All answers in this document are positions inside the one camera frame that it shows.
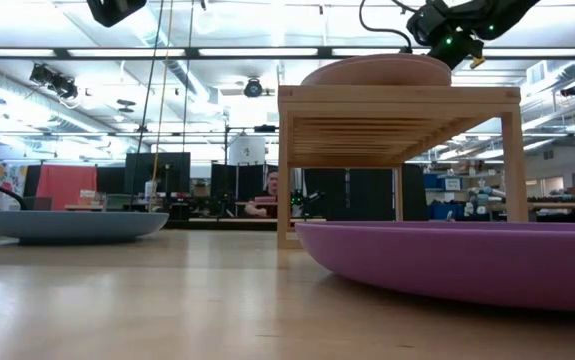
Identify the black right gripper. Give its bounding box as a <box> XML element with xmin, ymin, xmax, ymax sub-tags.
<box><xmin>405</xmin><ymin>3</ymin><xmax>487</xmax><ymax>71</ymax></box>

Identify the pale beige-pink plate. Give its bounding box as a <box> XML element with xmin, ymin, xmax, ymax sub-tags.
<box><xmin>300</xmin><ymin>62</ymin><xmax>452</xmax><ymax>88</ymax></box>
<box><xmin>316</xmin><ymin>53</ymin><xmax>452</xmax><ymax>76</ymax></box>

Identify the purple plate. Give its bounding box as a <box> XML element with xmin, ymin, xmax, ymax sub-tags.
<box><xmin>295</xmin><ymin>221</ymin><xmax>575</xmax><ymax>315</ymax></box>

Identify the blue-grey plate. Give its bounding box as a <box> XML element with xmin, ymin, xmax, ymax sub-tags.
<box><xmin>0</xmin><ymin>209</ymin><xmax>170</xmax><ymax>246</ymax></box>

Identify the wooden slatted shelf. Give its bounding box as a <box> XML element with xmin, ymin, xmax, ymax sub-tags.
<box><xmin>276</xmin><ymin>85</ymin><xmax>529</xmax><ymax>250</ymax></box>

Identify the blue bin with white label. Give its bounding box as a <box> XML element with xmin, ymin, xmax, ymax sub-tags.
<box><xmin>424</xmin><ymin>172</ymin><xmax>464</xmax><ymax>192</ymax></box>

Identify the blue storage bin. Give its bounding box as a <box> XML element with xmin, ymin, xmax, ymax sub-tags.
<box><xmin>427</xmin><ymin>199</ymin><xmax>473</xmax><ymax>221</ymax></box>

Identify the black partition panel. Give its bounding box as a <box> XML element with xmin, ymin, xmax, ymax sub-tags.
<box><xmin>210</xmin><ymin>162</ymin><xmax>279</xmax><ymax>219</ymax></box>
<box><xmin>302</xmin><ymin>163</ymin><xmax>429</xmax><ymax>223</ymax></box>

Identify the wooden background table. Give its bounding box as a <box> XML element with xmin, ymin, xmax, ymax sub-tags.
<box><xmin>526</xmin><ymin>201</ymin><xmax>575</xmax><ymax>211</ymax></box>

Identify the white cylindrical tank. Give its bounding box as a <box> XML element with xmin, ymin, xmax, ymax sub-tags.
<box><xmin>227</xmin><ymin>134</ymin><xmax>267</xmax><ymax>166</ymax></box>

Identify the person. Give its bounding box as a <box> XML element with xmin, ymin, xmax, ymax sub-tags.
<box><xmin>244</xmin><ymin>168</ymin><xmax>279</xmax><ymax>219</ymax></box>

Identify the black track spotlight cluster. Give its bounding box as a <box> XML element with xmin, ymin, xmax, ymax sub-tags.
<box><xmin>28</xmin><ymin>63</ymin><xmax>79</xmax><ymax>100</ymax></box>

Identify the red cloth panel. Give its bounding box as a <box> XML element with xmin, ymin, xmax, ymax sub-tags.
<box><xmin>35</xmin><ymin>164</ymin><xmax>98</xmax><ymax>211</ymax></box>

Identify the patterned cloth panel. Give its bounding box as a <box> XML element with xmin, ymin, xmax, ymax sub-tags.
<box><xmin>0</xmin><ymin>163</ymin><xmax>29</xmax><ymax>211</ymax></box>

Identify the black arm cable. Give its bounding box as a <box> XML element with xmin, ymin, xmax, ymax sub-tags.
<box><xmin>358</xmin><ymin>0</ymin><xmax>414</xmax><ymax>54</ymax></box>

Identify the thin black hanging cable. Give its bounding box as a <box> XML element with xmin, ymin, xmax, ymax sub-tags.
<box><xmin>181</xmin><ymin>0</ymin><xmax>194</xmax><ymax>154</ymax></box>

